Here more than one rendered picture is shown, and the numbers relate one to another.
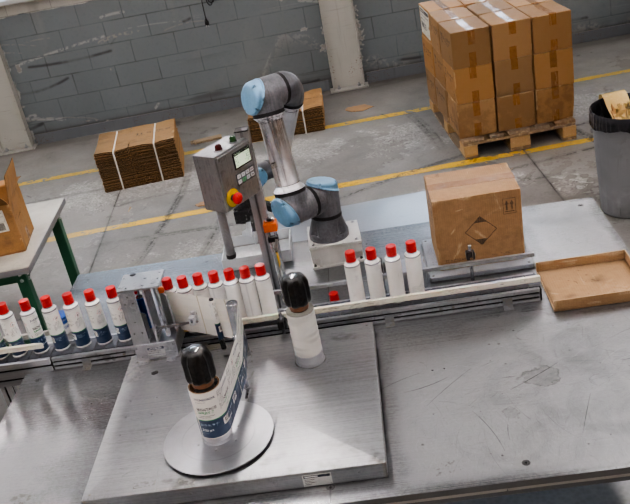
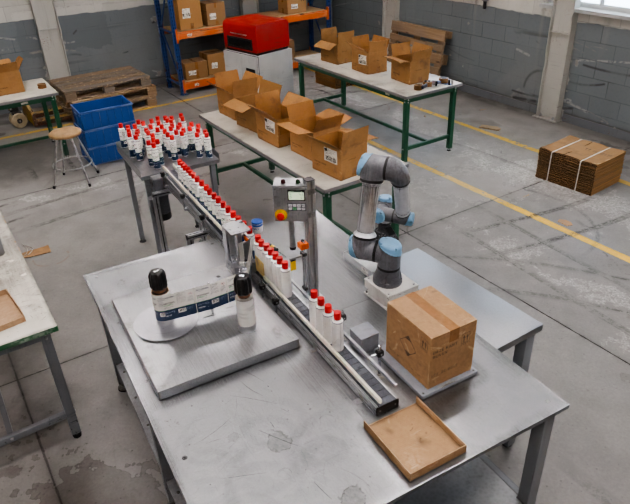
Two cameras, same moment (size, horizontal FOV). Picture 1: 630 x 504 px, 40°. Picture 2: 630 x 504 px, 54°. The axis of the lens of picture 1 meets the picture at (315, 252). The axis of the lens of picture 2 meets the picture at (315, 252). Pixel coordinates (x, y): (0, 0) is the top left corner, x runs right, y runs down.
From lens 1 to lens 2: 238 cm
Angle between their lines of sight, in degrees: 49
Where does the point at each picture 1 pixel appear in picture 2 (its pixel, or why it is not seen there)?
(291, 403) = (203, 336)
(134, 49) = not seen: outside the picture
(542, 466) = (182, 466)
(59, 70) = (601, 76)
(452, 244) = (393, 339)
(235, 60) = not seen: outside the picture
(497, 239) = (415, 360)
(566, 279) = (413, 422)
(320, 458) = (156, 365)
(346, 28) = not seen: outside the picture
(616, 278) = (429, 452)
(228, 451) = (153, 329)
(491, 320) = (338, 397)
